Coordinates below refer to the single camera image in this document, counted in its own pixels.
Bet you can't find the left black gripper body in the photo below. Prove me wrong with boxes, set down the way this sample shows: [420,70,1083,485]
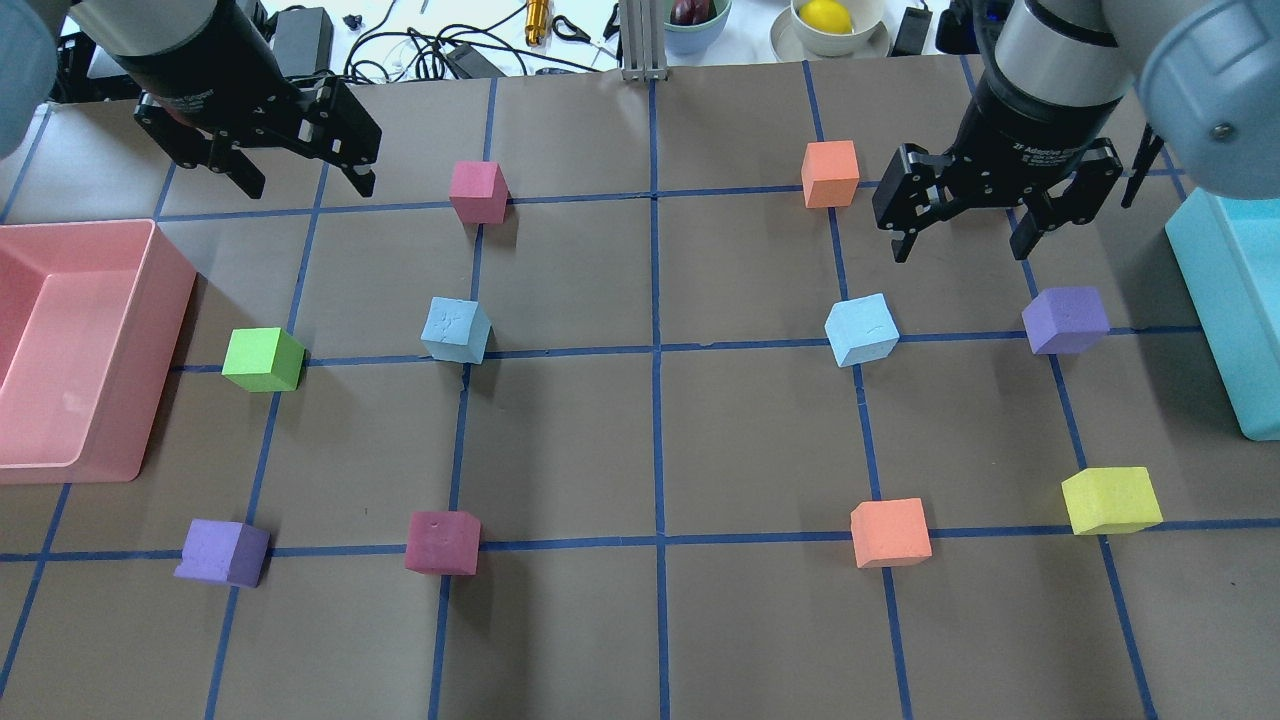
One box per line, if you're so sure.
[134,41,381,167]

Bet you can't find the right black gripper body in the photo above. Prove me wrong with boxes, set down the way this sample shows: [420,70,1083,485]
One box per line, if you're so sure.
[872,90,1123,233]

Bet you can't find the light blue block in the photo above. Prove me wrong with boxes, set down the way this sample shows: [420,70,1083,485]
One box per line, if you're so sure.
[420,297,492,364]
[824,293,901,368]

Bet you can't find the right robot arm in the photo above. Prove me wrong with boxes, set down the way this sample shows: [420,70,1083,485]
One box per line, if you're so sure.
[872,1,1279,263]

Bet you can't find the orange block far right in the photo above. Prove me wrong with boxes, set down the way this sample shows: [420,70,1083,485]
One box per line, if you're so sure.
[801,138,861,209]

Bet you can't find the orange block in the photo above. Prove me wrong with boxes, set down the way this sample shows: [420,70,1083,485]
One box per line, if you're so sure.
[801,138,861,209]
[850,498,933,569]

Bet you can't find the purple block right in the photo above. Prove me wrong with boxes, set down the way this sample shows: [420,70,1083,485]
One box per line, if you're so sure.
[1021,286,1111,355]

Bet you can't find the purple block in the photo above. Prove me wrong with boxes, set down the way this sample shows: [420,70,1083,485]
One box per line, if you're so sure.
[174,518,270,588]
[1021,286,1111,355]

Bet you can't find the pink block far left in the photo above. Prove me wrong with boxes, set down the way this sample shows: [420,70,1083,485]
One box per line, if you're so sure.
[449,160,509,225]

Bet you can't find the black power adapter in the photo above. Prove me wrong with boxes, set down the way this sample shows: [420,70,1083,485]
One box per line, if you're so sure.
[442,42,506,79]

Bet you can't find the cyan tray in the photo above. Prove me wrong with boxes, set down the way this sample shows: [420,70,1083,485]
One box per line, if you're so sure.
[1165,190,1279,442]

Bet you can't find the green block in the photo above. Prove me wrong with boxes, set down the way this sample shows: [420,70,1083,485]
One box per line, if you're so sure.
[221,327,306,393]

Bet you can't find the pink tray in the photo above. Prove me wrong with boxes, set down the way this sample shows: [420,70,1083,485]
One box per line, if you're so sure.
[1,219,195,486]

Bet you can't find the bowl with lemon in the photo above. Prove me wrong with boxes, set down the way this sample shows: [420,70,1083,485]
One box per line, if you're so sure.
[771,1,890,61]

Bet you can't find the scissors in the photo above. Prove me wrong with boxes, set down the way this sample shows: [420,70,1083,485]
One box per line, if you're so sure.
[550,15,620,47]

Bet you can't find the orange block near right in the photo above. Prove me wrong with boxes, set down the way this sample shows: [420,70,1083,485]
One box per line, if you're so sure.
[850,498,933,569]

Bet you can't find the yellow block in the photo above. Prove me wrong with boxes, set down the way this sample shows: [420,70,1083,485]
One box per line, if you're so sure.
[1061,466,1165,536]

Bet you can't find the bowl with red fruit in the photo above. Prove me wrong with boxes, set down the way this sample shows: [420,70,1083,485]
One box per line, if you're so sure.
[663,1,733,56]

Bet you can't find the dark pink block near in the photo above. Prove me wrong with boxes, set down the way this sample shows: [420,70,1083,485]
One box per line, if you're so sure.
[403,511,483,577]

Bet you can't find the purple block left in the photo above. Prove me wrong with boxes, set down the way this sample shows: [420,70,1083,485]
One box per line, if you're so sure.
[174,518,270,588]

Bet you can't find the yellow screwdriver handle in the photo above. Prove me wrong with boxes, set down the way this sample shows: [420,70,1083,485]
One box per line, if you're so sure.
[524,0,550,47]

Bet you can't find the aluminium frame post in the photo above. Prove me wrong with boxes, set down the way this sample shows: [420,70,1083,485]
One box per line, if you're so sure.
[618,0,669,82]

